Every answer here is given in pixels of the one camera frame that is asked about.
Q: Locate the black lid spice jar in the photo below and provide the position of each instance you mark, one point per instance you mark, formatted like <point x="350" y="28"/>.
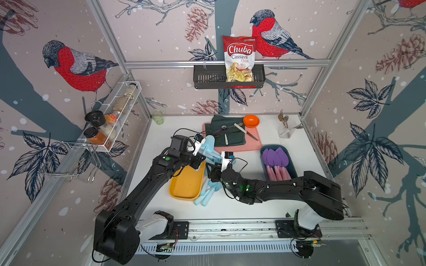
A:
<point x="95" y="118"/>

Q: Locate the white handled knife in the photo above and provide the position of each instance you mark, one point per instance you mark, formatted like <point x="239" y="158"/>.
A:
<point x="245" y="131"/>

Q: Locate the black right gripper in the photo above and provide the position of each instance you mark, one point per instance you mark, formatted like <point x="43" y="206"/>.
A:
<point x="215" y="172"/>

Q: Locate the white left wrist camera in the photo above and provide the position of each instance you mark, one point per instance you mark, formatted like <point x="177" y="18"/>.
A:
<point x="199" y="142"/>

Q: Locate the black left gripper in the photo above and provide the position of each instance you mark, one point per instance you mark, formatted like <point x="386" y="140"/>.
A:
<point x="198" y="159"/>

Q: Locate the Chuba cassava chips bag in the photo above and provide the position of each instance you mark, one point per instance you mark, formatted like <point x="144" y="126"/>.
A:
<point x="239" y="58"/>

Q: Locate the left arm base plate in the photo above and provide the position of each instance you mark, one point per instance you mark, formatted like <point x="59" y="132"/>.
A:
<point x="174" y="229"/>

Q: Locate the orange spice jar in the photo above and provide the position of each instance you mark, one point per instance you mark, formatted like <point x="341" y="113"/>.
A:
<point x="96" y="137"/>

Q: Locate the black wire basket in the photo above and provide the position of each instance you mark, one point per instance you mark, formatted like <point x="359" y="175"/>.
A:
<point x="214" y="77"/>

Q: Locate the dark green cloth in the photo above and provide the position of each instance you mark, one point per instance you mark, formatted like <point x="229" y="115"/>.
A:
<point x="217" y="122"/>

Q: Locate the white handled small spoon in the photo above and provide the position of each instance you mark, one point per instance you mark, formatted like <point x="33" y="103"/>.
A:
<point x="224" y="127"/>

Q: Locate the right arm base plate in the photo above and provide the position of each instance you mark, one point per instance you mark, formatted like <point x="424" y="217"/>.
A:
<point x="290" y="228"/>

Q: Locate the clear cup with utensils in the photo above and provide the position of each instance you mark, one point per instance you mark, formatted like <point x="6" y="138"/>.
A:
<point x="288" y="125"/>

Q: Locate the yellow plastic tray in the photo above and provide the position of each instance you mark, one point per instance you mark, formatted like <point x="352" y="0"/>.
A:
<point x="188" y="185"/>

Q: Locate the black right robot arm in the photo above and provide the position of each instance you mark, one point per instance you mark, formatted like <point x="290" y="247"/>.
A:
<point x="323" y="197"/>

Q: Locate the teal storage box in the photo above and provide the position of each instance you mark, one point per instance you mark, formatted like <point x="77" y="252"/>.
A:
<point x="291" y="169"/>

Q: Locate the dark metal spoon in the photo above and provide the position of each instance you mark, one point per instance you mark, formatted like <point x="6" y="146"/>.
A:
<point x="230" y="130"/>

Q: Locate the white wire spice rack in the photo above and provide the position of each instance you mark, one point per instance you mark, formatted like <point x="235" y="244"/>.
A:
<point x="116" y="113"/>

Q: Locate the pink cutting board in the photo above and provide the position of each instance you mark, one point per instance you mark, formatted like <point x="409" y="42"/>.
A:
<point x="250" y="145"/>

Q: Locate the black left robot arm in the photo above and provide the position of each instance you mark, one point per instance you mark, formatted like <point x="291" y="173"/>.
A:
<point x="115" y="233"/>

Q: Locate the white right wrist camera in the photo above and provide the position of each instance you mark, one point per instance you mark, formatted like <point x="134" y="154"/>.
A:
<point x="226" y="158"/>

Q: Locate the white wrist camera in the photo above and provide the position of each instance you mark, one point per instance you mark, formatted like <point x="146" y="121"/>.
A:
<point x="226" y="158"/>
<point x="199" y="142"/>

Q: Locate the small green glass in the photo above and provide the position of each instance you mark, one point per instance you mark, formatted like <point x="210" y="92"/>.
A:
<point x="158" y="117"/>

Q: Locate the light blue shovel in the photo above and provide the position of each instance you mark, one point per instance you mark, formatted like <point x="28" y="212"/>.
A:
<point x="214" y="186"/>
<point x="208" y="150"/>
<point x="202" y="193"/>

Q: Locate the purple shovel pink handle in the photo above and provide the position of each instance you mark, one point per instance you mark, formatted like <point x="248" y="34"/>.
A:
<point x="269" y="171"/>
<point x="284" y="163"/>
<point x="275" y="161"/>

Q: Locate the orange bowl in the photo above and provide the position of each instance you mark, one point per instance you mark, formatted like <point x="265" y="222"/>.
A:
<point x="251" y="121"/>

